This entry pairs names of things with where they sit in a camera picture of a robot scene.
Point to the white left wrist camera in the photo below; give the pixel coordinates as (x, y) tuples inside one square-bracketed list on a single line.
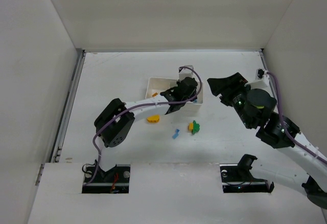
[(185, 71)]

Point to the white three-compartment container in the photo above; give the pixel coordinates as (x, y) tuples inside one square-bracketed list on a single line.
[(158, 85)]

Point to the yellow green lego cluster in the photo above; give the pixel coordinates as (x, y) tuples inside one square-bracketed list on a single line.
[(194, 127)]

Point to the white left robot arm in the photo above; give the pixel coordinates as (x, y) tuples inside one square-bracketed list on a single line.
[(116, 120)]

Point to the yellow rounded lego brick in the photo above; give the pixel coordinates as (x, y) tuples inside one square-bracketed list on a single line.
[(153, 119)]

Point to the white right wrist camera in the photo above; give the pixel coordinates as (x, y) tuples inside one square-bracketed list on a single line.
[(261, 80)]

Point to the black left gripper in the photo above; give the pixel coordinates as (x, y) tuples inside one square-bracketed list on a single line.
[(189, 91)]

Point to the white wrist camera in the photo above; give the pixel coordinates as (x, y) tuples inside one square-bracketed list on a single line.
[(261, 80), (185, 71)]

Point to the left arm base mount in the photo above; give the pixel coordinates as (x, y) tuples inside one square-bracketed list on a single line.
[(114, 181)]

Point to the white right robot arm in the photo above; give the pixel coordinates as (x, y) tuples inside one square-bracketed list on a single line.
[(259, 106)]

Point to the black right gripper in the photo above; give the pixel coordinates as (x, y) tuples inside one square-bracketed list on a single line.
[(230, 91)]

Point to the small blue lego pair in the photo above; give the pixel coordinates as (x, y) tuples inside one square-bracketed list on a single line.
[(176, 134)]

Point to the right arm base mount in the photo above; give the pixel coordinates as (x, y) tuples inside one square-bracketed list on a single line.
[(236, 177)]

